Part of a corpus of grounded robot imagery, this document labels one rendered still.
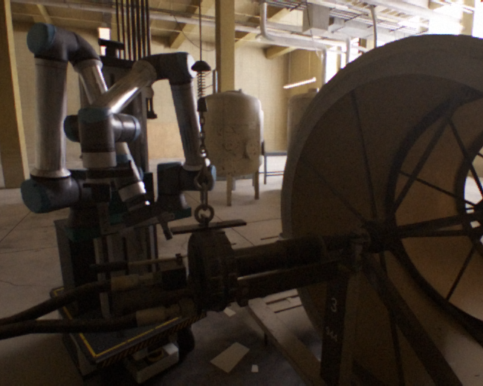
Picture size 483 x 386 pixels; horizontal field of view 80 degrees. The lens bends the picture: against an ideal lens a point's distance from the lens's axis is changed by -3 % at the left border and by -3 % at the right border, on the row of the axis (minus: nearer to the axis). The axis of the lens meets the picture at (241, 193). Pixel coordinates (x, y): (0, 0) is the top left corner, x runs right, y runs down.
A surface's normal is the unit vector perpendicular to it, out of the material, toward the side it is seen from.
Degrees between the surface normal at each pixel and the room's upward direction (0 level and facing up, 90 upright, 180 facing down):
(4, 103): 90
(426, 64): 90
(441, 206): 74
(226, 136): 90
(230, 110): 90
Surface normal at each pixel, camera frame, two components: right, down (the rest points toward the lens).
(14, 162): 0.40, 0.18
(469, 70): -0.92, 0.07
